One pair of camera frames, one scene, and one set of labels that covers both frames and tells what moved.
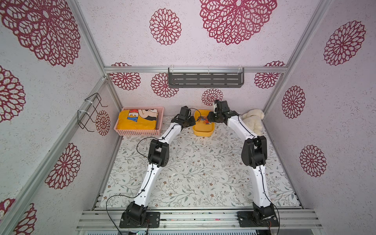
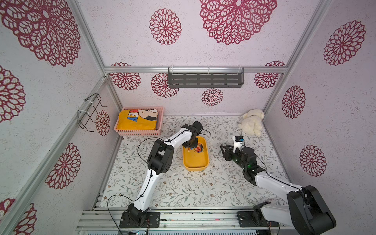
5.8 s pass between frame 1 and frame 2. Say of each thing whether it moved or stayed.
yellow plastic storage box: moved
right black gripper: moved
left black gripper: moved
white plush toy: stayed
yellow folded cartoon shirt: stayed
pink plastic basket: stayed
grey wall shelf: stayed
